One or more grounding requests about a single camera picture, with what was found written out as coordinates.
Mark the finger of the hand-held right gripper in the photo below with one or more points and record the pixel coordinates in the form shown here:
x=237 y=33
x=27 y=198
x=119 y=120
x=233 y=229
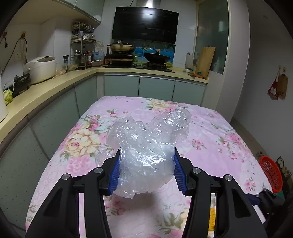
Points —
x=272 y=203
x=254 y=199

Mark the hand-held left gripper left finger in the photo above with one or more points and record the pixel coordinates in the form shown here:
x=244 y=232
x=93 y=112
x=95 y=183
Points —
x=114 y=178

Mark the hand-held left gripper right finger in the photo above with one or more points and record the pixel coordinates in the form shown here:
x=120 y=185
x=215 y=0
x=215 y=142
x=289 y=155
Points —
x=179 y=176

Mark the red plastic basket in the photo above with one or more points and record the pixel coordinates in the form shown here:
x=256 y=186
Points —
x=271 y=171

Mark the clear plastic bag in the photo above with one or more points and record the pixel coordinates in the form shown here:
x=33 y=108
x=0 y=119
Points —
x=142 y=155

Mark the black shoe rack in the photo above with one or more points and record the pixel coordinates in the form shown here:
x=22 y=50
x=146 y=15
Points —
x=282 y=167

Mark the pink floral blanket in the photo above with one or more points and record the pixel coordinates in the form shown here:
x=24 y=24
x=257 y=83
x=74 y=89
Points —
x=206 y=141

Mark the yellow foam mesh sleeve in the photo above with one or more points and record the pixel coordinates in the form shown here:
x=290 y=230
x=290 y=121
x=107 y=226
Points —
x=212 y=217

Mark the kitchen counter cabinets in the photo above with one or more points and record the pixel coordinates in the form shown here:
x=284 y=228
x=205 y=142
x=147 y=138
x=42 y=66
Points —
x=121 y=84

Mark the small orange kitchen item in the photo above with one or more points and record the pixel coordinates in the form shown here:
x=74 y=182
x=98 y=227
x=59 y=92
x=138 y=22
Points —
x=199 y=75

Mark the black gas stove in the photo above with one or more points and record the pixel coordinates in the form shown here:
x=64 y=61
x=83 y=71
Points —
x=158 y=68

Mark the red hanging bag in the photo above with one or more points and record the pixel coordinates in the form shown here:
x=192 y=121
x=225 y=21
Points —
x=273 y=89

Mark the clear plastic bottle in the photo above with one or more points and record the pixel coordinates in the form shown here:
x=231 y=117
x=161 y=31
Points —
x=189 y=61

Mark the wooden cutting board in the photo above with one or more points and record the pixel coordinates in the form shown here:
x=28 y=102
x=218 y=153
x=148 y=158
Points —
x=204 y=61

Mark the brown paper hanging bag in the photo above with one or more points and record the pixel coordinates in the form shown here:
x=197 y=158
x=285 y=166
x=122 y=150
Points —
x=282 y=85

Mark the black portable stove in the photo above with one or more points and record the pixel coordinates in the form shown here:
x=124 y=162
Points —
x=119 y=60

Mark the black wok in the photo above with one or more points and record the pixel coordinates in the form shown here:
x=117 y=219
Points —
x=158 y=59

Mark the dark sauce bottle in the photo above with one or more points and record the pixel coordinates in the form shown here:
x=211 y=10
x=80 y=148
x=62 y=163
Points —
x=107 y=57

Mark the black lid seasoning bottle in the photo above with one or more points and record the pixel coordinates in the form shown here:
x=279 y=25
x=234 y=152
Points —
x=66 y=62

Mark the blue backsplash panel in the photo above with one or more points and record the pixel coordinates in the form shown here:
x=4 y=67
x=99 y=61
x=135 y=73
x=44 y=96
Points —
x=139 y=50

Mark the black small appliance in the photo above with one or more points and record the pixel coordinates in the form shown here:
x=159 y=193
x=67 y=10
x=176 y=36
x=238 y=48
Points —
x=21 y=84

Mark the white rice cooker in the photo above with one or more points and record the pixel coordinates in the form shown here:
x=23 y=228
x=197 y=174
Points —
x=41 y=68

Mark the green cabbage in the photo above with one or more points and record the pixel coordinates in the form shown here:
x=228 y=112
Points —
x=8 y=97

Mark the metal spice rack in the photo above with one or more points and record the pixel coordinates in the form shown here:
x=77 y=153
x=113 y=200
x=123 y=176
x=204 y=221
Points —
x=82 y=41

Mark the frosted glass panel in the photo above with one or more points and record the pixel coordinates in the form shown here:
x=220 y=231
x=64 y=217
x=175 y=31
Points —
x=212 y=29

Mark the black range hood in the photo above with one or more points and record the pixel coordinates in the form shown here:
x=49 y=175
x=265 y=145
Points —
x=144 y=22

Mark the grey wall cabinets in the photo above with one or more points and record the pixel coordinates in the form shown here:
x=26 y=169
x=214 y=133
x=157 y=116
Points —
x=84 y=9

